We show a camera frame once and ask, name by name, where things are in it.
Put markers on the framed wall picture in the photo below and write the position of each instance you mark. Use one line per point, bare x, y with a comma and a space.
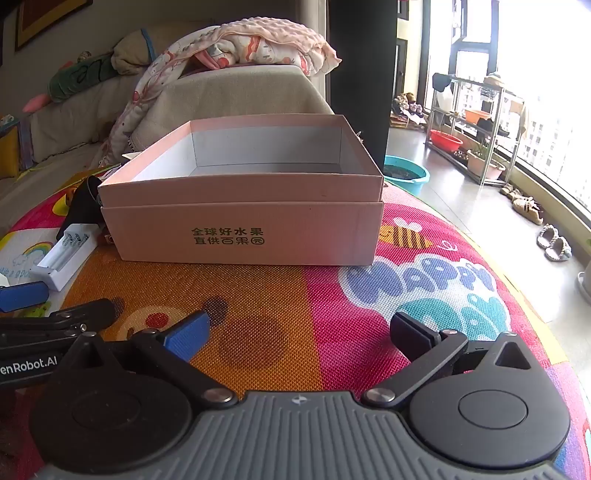
46, 18

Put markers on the pile of shoes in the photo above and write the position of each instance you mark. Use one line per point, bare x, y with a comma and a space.
408, 110

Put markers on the orange plastic basin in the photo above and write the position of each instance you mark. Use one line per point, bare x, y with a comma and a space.
478, 116

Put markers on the beige pillow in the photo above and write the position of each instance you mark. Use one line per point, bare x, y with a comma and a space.
138, 48

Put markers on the potted plant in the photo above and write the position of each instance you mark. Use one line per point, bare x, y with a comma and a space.
485, 164

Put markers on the pair of beige sandals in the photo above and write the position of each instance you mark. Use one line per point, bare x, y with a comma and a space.
526, 205

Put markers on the pink cardboard box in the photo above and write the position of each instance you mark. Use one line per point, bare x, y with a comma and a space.
240, 230

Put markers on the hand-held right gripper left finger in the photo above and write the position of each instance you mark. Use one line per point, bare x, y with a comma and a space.
190, 335

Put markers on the red plastic basin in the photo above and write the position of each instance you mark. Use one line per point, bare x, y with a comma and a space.
445, 140

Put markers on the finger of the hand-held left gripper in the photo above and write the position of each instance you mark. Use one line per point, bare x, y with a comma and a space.
23, 296
78, 316

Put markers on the pink plush toy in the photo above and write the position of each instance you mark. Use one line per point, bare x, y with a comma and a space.
36, 104

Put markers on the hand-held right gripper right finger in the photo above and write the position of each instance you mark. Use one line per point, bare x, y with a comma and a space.
412, 333

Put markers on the yellow cushion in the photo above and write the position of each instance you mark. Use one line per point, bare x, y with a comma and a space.
9, 152

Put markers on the colourful cartoon play mat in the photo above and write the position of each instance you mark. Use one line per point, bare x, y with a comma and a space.
286, 314

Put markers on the pink printed blanket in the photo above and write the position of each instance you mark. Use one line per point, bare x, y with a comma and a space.
258, 46

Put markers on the beige covered sofa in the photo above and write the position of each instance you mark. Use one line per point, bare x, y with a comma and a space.
221, 97

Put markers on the pair of grey slippers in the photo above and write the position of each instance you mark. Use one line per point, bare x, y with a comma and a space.
554, 242

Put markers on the black cup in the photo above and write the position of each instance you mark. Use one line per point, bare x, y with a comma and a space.
83, 205

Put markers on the teal plastic basin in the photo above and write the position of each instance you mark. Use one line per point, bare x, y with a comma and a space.
406, 177

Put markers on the white battery charger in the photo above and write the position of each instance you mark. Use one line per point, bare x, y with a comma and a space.
64, 254

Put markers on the green plush pillow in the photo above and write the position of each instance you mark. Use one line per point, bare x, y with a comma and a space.
78, 76

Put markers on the metal shoe rack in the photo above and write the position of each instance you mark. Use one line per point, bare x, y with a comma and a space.
480, 134

